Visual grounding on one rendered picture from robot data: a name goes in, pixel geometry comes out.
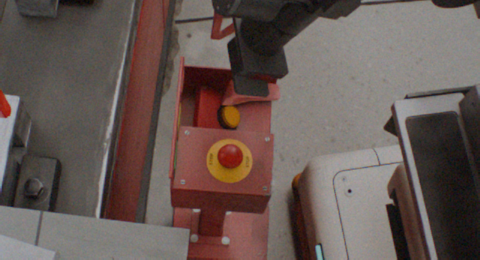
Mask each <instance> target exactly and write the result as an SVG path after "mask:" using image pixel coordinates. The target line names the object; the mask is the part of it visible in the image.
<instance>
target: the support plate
mask: <svg viewBox="0 0 480 260"><path fill-rule="evenodd" d="M40 213H41V211H33V210H26V209H23V208H12V207H5V206H0V235H4V236H7V237H9V238H14V239H17V240H20V241H21V242H24V243H27V244H31V245H35V240H36V236H37V228H38V221H39V217H40ZM39 235H40V238H39V242H38V247H42V248H44V249H48V250H52V251H53V252H56V251H57V252H58V253H59V254H60V257H59V260H187V256H188V244H189V237H190V229H178V227H170V226H156V225H148V224H141V223H132V222H126V221H118V220H105V219H97V218H94V217H83V216H76V215H68V214H60V213H54V212H47V211H44V212H43V219H42V223H41V228H40V234H39Z"/></svg>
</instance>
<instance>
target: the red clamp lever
mask: <svg viewBox="0 0 480 260"><path fill-rule="evenodd" d="M9 116H11V106H10V105H9V103H8V102H7V100H6V98H5V96H4V93H3V91H2V90H1V89H0V118H6V119H7V117H9Z"/></svg>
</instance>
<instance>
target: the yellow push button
mask: <svg viewBox="0 0 480 260"><path fill-rule="evenodd" d="M219 117H220V122H221V123H222V124H223V125H224V126H225V127H228V128H233V127H236V126H238V125H239V123H240V120H241V117H240V114H239V111H238V110H237V109H236V108H235V107H233V106H226V107H224V108H222V109H221V110H220V113H219Z"/></svg>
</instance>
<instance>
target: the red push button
mask: <svg viewBox="0 0 480 260"><path fill-rule="evenodd" d="M217 159H218V161H219V164H221V165H222V166H223V167H225V168H228V169H234V168H236V167H239V166H240V165H241V164H242V161H243V153H242V150H241V149H240V148H239V147H238V146H237V145H234V144H226V145H224V146H222V148H220V150H219V151H218V153H217Z"/></svg>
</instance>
